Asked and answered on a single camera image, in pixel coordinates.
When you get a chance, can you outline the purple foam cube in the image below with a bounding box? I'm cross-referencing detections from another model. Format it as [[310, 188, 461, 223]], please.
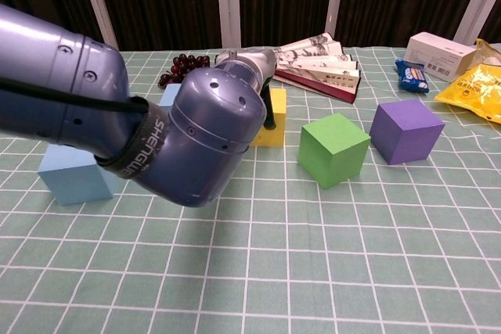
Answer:
[[369, 99, 446, 166]]

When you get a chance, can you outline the dark red grape bunch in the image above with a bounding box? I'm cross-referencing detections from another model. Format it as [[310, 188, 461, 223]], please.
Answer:
[[157, 53, 211, 88]]

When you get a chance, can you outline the green checkered tablecloth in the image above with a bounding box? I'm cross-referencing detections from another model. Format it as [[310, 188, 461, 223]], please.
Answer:
[[0, 42, 501, 334]]

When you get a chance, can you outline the light blue foam cube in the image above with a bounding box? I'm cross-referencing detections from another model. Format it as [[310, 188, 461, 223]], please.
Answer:
[[38, 144, 118, 207], [158, 83, 183, 110]]

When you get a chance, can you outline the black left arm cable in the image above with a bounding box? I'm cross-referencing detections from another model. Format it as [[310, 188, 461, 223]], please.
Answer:
[[0, 77, 150, 114]]

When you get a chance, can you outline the yellow snack bag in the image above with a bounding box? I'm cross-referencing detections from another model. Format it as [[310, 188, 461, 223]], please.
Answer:
[[434, 38, 501, 124]]

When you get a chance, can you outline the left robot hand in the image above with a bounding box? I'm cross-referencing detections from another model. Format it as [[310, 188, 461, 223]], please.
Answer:
[[234, 48, 278, 131]]

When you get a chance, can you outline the grey left arm strap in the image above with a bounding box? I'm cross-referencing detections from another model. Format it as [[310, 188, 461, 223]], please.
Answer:
[[96, 105, 169, 181]]

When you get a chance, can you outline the white cardboard box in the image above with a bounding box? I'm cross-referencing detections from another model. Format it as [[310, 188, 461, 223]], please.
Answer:
[[404, 31, 478, 83]]

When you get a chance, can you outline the yellow foam cube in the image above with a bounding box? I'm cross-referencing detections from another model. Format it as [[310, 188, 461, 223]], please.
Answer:
[[250, 88, 287, 147]]

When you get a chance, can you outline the painted paper folding fan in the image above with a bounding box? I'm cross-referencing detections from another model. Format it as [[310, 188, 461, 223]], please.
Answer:
[[269, 32, 362, 105]]

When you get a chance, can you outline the blue cookie packet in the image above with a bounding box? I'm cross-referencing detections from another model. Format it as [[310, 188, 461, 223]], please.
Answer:
[[394, 58, 431, 95]]

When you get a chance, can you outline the green foam cube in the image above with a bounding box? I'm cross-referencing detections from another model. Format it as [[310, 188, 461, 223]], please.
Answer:
[[297, 113, 372, 189]]

